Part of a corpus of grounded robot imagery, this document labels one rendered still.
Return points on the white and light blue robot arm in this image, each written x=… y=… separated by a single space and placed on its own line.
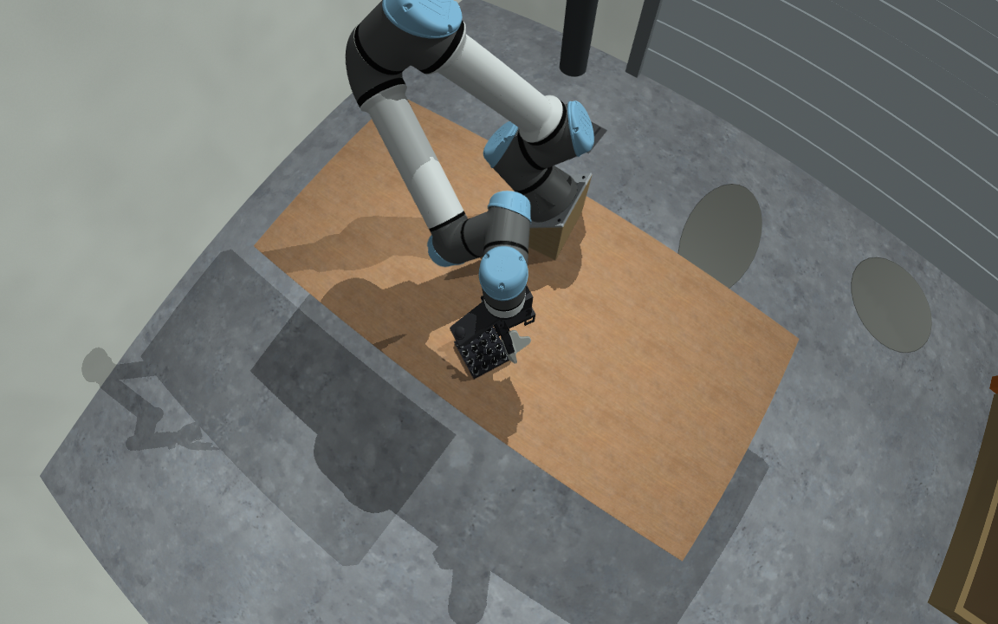
x=430 y=35

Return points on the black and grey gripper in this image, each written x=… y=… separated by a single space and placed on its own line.
x=511 y=341

